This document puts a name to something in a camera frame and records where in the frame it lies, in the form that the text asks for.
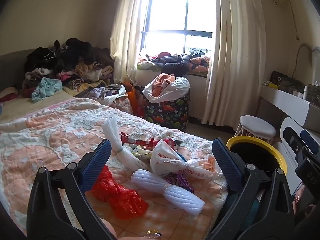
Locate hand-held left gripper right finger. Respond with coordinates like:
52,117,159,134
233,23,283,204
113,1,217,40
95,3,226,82
207,137,295,240

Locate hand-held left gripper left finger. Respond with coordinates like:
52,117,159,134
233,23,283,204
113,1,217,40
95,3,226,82
26,139,118,240

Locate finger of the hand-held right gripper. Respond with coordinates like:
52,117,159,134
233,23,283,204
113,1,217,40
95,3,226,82
285,127,302,153
296,129,320,189

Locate yellow rimmed black bin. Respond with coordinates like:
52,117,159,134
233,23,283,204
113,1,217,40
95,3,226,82
226,135,288,180

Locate red plastic bag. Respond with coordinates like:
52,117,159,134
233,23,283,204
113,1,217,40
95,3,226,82
92,165,149,215

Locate person's right hand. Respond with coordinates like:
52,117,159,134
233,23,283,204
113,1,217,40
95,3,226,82
293,187,318,217

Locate person's left hand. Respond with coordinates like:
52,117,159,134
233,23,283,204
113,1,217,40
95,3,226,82
101,219,163,240

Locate white foam net bundle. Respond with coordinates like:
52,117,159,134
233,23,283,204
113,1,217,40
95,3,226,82
101,116,148,169
132,169,205,215

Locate white vanity desk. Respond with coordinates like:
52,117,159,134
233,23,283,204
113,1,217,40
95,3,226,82
257,82,320,205

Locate clear cosmetics organizer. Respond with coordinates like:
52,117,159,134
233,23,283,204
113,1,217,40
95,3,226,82
306,84,320,106

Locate purple foil wrapper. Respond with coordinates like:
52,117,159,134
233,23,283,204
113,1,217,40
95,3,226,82
165,172,194,193

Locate person's teal trousers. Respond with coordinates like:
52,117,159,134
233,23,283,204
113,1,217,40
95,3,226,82
246,194,265,233

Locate peach white printed blanket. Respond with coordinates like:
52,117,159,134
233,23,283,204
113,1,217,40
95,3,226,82
0,97,229,240

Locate dark camouflage bag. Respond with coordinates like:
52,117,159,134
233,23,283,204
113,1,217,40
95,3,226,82
271,71,304,92

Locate red dark snack wrapper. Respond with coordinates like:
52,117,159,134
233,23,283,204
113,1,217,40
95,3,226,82
162,138,184,153

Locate white tied plastic bag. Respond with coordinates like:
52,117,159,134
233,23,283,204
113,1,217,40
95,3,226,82
150,139,222,180

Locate pink floral fabric bag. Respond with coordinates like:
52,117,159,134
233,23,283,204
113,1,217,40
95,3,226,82
110,95,134,117

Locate lavender garment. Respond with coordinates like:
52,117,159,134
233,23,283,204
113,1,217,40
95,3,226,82
86,87,118,101

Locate dinosaur print laundry basket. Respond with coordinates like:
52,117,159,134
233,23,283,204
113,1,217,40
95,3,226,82
144,90,190,130

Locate orange plastic bag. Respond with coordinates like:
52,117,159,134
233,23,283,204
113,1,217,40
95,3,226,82
122,81,139,117

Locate beige bed sheet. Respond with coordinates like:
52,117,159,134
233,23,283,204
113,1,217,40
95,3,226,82
0,89,78,125

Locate light blue cloth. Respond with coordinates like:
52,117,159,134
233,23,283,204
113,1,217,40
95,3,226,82
31,77,63,102

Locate white bag with clothes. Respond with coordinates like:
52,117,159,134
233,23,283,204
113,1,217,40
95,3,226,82
142,76,190,103

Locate cream curtain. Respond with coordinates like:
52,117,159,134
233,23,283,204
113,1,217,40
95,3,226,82
201,0,268,130
110,0,148,85

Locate orange clothes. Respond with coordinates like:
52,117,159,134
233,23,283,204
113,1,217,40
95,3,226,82
151,73,177,97

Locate pink pillow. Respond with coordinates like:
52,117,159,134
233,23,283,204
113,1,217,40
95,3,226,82
0,87,19,103

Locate clothes heap on sill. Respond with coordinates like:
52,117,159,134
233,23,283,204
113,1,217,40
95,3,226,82
137,47,210,73

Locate pile of clothes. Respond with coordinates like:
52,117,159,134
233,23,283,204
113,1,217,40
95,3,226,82
21,38,115,98

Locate grey bed headboard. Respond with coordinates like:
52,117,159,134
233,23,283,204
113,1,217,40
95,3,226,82
0,47,38,93

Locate white wire stool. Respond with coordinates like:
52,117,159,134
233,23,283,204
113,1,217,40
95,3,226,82
235,115,277,143

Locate grey curved cable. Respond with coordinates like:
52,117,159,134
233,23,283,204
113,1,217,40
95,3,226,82
295,44,313,80

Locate wall cable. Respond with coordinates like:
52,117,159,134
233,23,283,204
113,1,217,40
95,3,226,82
287,0,300,40

